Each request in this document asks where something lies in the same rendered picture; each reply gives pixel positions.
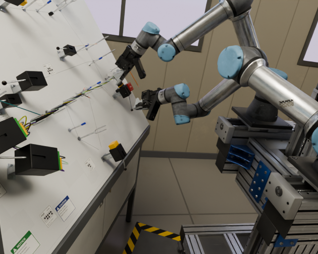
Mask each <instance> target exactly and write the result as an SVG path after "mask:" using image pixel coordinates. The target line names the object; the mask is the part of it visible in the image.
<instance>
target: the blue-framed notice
mask: <svg viewBox="0 0 318 254"><path fill-rule="evenodd" d="M75 209H76V207H75V206H74V204H73V203H72V201H71V199H70V198H69V196H68V195H66V196H65V198H64V199H63V200H62V201H61V202H60V203H59V204H58V205H57V206H56V207H55V210H56V212H57V213H58V215H59V216H60V218H61V219H62V221H63V222H65V221H66V220H67V219H68V218H69V216H70V215H71V214H72V213H73V212H74V210H75Z"/></svg>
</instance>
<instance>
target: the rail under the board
mask: <svg viewBox="0 0 318 254"><path fill-rule="evenodd" d="M149 131H150V125H148V127H147V128H146V129H145V131H144V132H143V133H142V135H141V136H140V137H139V138H138V140H137V141H136V142H135V144H134V145H133V146H132V148H131V149H130V150H129V152H128V153H127V156H126V157H125V158H124V161H125V167H127V165H128V164H129V162H130V161H131V159H132V158H133V156H134V155H135V154H136V152H137V151H138V149H139V148H140V146H141V145H142V143H143V142H144V141H145V139H146V138H147V136H148V135H149ZM123 171H124V162H123V160H122V161H121V162H120V164H119V165H118V166H117V168H116V169H115V170H114V171H113V173H112V174H111V175H110V177H109V178H108V179H107V181H106V182H105V183H104V185H103V186H102V187H101V189H100V190H99V191H98V193H97V194H96V195H95V197H94V198H93V199H92V201H91V202H90V203H89V205H88V206H87V207H86V208H85V210H84V211H83V212H82V214H81V215H80V216H79V218H78V219H77V220H76V222H75V223H74V224H73V226H72V227H71V228H70V230H69V231H68V232H67V234H66V235H65V236H64V238H63V239H62V240H61V242H60V243H59V244H58V246H57V247H56V248H55V249H54V251H53V252H52V253H51V254H66V253H67V251H68V250H69V249H70V247H71V246H72V244H73V243H74V241H75V240H76V238H77V237H78V236H79V234H80V233H81V231H82V230H83V228H84V227H85V225H86V224H87V223H88V221H89V220H90V218H91V217H92V215H93V214H94V212H95V211H96V210H97V208H98V207H99V205H100V204H101V203H102V201H103V200H104V198H105V197H106V195H107V194H108V193H109V191H110V190H111V188H112V187H113V185H114V184H115V182H116V181H117V180H118V178H119V177H120V175H121V174H122V172H123Z"/></svg>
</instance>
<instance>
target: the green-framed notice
mask: <svg viewBox="0 0 318 254"><path fill-rule="evenodd" d="M40 246H41V244H40V243H39V241H38V240H37V239H36V238H35V236H34V235H33V234H32V232H31V231H30V230H28V231H27V232H26V233H25V234H24V236H23V237H22V238H21V239H20V240H19V241H18V242H17V243H16V244H15V245H14V246H13V248H12V249H11V250H10V252H11V254H34V253H35V252H36V251H37V249H38V248H39V247H40Z"/></svg>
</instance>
